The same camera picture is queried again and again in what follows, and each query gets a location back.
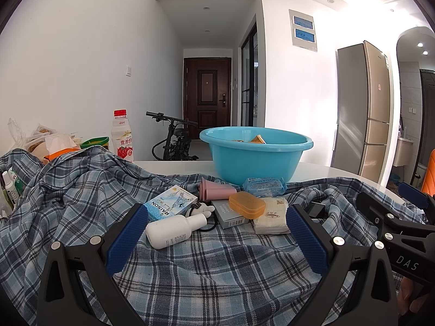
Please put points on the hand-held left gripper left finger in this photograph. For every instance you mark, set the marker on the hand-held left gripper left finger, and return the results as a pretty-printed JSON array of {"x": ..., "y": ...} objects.
[{"x": 127, "y": 241}]

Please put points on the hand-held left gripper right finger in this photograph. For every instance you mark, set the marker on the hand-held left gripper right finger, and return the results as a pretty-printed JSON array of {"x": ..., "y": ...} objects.
[{"x": 306, "y": 241}]

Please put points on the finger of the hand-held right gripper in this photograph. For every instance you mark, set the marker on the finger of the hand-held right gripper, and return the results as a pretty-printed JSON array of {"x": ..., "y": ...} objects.
[
  {"x": 373, "y": 207},
  {"x": 413, "y": 193}
]

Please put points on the white tissue packet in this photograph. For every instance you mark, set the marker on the white tissue packet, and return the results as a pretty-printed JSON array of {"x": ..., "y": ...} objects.
[{"x": 272, "y": 219}]

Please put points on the white plastic bottle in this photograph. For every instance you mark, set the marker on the white plastic bottle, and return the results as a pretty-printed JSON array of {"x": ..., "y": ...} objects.
[{"x": 170, "y": 232}]

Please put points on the blue and white carton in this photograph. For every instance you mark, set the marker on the blue and white carton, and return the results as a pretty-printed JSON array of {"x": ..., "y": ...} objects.
[{"x": 170, "y": 203}]

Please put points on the orange translucent case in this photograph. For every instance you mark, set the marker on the orange translucent case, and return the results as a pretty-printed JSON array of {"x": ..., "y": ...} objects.
[{"x": 246, "y": 205}]

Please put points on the grey box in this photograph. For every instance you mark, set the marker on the grey box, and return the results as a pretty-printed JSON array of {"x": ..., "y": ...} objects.
[{"x": 226, "y": 217}]

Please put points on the blue plastic basin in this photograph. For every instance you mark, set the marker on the blue plastic basin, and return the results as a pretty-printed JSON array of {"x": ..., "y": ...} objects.
[{"x": 258, "y": 163}]

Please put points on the pink plastic cup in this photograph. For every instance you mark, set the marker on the pink plastic cup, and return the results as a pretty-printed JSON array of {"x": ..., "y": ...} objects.
[
  {"x": 209, "y": 186},
  {"x": 226, "y": 193}
]

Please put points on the person's right hand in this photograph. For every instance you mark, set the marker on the person's right hand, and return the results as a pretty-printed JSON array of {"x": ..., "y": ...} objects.
[{"x": 409, "y": 295}]

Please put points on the orange chair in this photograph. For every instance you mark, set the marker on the orange chair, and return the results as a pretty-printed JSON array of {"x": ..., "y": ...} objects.
[{"x": 430, "y": 176}]

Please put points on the small black box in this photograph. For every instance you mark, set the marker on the small black box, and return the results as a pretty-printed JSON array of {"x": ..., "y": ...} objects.
[{"x": 316, "y": 210}]

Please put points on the beige sink cabinet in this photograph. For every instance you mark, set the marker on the beige sink cabinet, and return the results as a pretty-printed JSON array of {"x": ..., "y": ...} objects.
[{"x": 402, "y": 151}]

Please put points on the blue wet wipe packet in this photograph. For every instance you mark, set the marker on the blue wet wipe packet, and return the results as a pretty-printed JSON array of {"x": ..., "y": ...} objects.
[{"x": 263, "y": 186}]

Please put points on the dark interior door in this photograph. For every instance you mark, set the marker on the dark interior door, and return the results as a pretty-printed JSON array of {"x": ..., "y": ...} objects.
[{"x": 426, "y": 108}]

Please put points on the blue plaid cloth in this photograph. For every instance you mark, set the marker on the blue plaid cloth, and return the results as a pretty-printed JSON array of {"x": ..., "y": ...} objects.
[{"x": 217, "y": 268}]

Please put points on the red capped drink bottle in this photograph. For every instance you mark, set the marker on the red capped drink bottle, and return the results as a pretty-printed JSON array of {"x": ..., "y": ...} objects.
[{"x": 122, "y": 142}]

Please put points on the gold and silver refrigerator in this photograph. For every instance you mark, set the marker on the gold and silver refrigerator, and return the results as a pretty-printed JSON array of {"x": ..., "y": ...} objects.
[{"x": 353, "y": 108}]

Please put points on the green lidded jar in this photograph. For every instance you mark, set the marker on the green lidded jar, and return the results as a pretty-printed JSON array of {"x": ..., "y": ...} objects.
[{"x": 95, "y": 141}]

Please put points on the black bicycle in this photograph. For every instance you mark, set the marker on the black bicycle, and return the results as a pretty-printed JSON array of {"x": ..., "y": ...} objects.
[{"x": 173, "y": 142}]

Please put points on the orange tissue box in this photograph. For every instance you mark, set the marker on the orange tissue box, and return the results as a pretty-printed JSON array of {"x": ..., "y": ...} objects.
[{"x": 61, "y": 144}]

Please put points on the green and white packet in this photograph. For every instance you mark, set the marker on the green and white packet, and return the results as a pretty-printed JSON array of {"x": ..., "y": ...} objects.
[{"x": 17, "y": 183}]

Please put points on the white bottle green label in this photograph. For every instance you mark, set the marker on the white bottle green label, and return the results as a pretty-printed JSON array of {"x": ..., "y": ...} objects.
[{"x": 9, "y": 190}]

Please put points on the clear plastic food bag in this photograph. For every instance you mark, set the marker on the clear plastic food bag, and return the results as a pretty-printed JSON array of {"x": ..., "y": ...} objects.
[{"x": 37, "y": 135}]

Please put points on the brown entrance door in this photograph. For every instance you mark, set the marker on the brown entrance door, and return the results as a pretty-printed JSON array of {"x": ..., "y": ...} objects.
[{"x": 207, "y": 88}]

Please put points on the black framed glass door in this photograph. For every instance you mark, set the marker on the black framed glass door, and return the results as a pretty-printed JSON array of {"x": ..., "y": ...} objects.
[{"x": 249, "y": 74}]

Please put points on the white wall switch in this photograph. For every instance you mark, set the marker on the white wall switch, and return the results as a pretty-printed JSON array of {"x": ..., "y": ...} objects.
[{"x": 128, "y": 70}]

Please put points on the grey wall distribution panel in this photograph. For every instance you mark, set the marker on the grey wall distribution panel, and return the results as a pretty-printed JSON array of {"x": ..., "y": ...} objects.
[{"x": 303, "y": 40}]

